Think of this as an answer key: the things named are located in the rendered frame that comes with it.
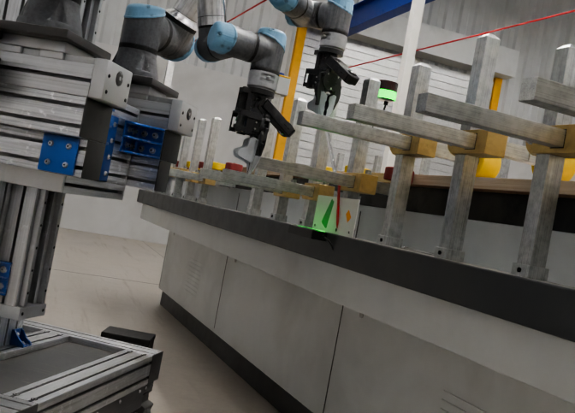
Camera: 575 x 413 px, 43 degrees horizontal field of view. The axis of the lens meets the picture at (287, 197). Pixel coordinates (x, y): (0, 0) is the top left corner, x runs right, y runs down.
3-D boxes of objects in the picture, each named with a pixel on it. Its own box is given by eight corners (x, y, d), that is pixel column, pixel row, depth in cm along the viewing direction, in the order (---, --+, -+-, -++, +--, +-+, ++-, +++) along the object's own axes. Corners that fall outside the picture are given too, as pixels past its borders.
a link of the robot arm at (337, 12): (333, 0, 214) (359, 2, 210) (325, 37, 214) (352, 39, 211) (322, -9, 207) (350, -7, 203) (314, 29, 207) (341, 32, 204)
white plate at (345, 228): (351, 237, 190) (358, 199, 190) (311, 228, 214) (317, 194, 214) (352, 238, 190) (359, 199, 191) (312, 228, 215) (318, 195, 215)
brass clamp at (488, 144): (481, 152, 145) (486, 127, 145) (442, 153, 157) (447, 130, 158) (506, 159, 147) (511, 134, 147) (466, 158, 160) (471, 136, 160)
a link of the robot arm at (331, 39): (352, 38, 209) (333, 30, 203) (349, 55, 209) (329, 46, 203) (334, 39, 214) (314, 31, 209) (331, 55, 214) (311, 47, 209)
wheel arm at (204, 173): (200, 179, 231) (203, 166, 231) (198, 179, 234) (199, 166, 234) (324, 204, 247) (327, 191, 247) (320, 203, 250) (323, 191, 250)
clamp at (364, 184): (358, 191, 191) (362, 173, 191) (335, 189, 204) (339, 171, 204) (376, 196, 193) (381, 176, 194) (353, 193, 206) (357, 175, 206)
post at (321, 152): (299, 248, 221) (329, 91, 222) (295, 247, 225) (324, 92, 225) (311, 250, 223) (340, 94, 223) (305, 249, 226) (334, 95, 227)
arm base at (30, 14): (1, 22, 167) (9, -21, 168) (36, 39, 182) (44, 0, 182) (62, 31, 164) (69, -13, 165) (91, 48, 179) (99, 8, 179)
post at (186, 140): (172, 202, 384) (189, 112, 385) (170, 202, 387) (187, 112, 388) (179, 203, 385) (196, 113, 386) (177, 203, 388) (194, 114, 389)
